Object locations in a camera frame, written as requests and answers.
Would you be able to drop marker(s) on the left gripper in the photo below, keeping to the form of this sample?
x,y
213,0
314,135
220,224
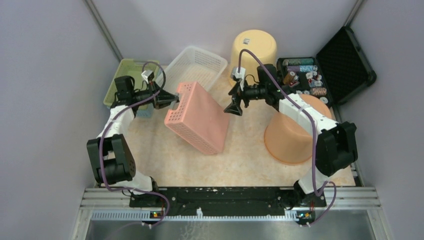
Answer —
x,y
163,99

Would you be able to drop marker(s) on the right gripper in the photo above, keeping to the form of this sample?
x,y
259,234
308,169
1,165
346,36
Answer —
x,y
234,107

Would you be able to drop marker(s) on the pink plastic basket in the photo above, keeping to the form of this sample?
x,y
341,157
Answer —
x,y
198,119

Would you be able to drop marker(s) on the orange capybara bucket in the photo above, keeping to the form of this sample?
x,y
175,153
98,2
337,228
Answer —
x,y
288,136

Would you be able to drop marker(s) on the yellow capybara bucket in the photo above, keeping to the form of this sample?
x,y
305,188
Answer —
x,y
259,42

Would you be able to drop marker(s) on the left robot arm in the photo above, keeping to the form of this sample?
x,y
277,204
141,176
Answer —
x,y
110,156

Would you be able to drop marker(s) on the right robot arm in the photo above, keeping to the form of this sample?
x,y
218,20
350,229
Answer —
x,y
334,144

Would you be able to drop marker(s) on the green plastic basket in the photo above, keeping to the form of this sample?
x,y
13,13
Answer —
x,y
127,79

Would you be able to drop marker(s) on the white mesh plastic basket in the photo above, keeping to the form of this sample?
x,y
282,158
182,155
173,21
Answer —
x,y
194,64

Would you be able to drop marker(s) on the brown cylinder in case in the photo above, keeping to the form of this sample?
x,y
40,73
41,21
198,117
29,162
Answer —
x,y
289,78

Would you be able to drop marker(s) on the black open tool case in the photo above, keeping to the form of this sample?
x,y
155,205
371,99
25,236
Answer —
x,y
336,74

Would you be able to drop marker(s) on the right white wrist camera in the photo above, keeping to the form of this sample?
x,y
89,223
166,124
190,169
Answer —
x,y
238,74

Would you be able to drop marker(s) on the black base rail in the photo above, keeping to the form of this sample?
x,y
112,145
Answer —
x,y
183,204

